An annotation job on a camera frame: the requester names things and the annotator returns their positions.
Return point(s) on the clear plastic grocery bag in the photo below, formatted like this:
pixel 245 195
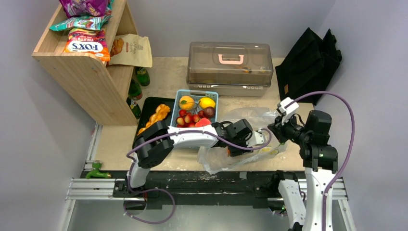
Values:
pixel 217 159

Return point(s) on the dark green tray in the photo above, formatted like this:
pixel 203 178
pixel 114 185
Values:
pixel 149 108

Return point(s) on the purple snack bag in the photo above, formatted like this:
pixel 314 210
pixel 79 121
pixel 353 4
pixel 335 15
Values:
pixel 74 8

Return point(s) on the light blue plastic basket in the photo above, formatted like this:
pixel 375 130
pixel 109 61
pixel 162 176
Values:
pixel 197 95

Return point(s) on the orange green mango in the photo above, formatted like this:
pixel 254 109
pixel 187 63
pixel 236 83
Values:
pixel 203 122

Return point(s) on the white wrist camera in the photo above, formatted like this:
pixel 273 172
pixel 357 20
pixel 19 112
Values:
pixel 255 139
pixel 287 108

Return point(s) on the black table front rail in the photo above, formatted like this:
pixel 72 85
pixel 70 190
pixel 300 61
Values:
pixel 192 191

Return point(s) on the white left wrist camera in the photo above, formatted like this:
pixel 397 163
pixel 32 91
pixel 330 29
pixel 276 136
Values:
pixel 255 139

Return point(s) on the red lychee bunch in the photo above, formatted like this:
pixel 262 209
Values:
pixel 188 119

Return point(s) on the wooden shelf unit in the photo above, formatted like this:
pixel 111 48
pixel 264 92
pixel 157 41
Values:
pixel 100 89

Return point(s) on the green glass bottle red label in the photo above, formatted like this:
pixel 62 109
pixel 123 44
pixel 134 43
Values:
pixel 135 91

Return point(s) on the black fabric tote bag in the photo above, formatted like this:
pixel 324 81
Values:
pixel 309 66

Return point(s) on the orange twisted bread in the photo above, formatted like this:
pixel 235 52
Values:
pixel 160 114

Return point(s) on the aluminium frame rail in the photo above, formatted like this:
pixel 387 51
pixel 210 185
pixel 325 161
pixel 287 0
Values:
pixel 103 189

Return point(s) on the pink box handle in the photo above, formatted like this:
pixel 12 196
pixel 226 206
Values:
pixel 231 61

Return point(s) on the Fox's candy bag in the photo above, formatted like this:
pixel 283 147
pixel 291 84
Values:
pixel 88 41

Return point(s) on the beige cassava chips bag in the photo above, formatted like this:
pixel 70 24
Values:
pixel 131 50

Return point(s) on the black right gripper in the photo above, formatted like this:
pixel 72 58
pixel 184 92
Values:
pixel 277 130

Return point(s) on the teal snack bag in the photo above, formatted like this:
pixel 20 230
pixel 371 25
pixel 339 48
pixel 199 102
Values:
pixel 82 22

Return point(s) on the smoky clear storage box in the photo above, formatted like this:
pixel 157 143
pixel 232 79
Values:
pixel 252 78

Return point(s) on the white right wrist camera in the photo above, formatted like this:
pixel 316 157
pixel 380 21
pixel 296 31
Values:
pixel 287 108

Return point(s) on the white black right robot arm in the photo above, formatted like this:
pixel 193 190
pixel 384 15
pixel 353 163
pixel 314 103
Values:
pixel 312 211

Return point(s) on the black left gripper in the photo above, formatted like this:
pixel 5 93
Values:
pixel 233 151

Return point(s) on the dark brown fruit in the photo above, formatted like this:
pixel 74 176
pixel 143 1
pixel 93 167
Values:
pixel 209 112

